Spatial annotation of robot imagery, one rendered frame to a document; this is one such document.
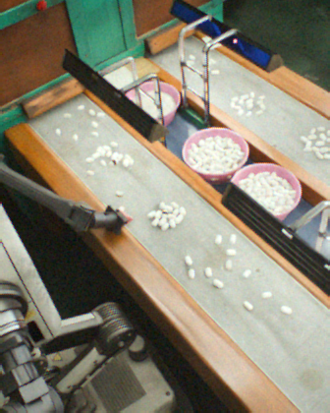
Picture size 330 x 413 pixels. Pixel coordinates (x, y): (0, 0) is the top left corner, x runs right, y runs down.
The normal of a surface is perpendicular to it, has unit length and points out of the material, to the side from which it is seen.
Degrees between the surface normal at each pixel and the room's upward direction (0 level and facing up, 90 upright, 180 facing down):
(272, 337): 0
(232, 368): 0
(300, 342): 0
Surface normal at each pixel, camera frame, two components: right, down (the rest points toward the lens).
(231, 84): -0.09, -0.65
